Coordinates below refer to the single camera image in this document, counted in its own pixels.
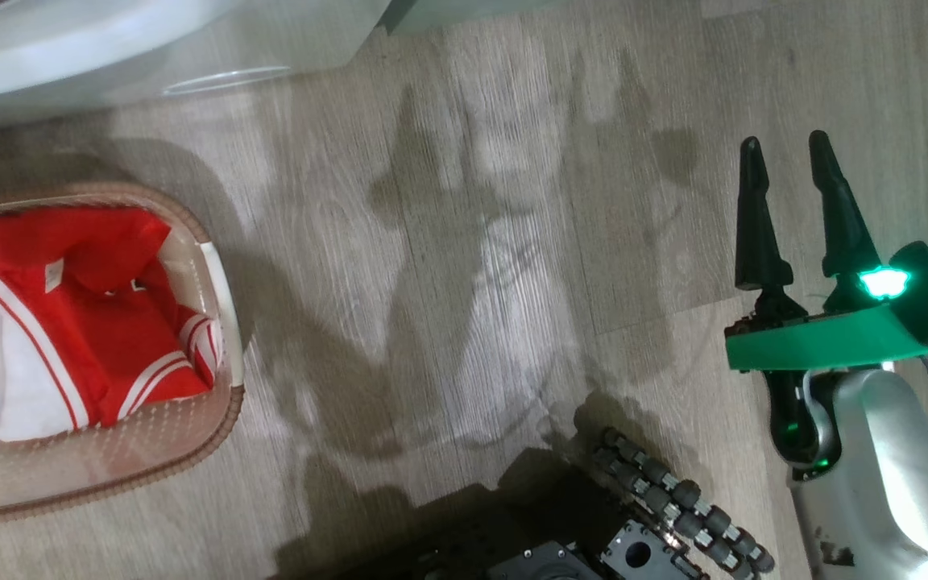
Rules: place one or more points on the pale green cabinet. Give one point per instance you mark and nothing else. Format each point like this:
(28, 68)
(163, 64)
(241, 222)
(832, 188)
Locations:
(448, 12)

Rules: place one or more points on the cream perforated laundry basket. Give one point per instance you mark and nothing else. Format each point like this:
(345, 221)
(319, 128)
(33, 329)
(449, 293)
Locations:
(150, 459)

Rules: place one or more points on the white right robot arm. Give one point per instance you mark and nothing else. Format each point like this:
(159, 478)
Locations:
(891, 467)

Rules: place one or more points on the white front-loading washing machine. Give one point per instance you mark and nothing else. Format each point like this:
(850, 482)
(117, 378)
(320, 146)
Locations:
(311, 40)

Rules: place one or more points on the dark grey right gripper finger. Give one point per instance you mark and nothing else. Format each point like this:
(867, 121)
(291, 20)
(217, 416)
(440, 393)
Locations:
(758, 234)
(844, 225)

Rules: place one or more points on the red and white garment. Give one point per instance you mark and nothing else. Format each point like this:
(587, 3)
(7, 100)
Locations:
(101, 322)

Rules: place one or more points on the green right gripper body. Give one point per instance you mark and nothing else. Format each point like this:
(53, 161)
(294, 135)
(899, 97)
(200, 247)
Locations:
(818, 342)

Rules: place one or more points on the black wheeled robot base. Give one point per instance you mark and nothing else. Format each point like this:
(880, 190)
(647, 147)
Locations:
(641, 556)

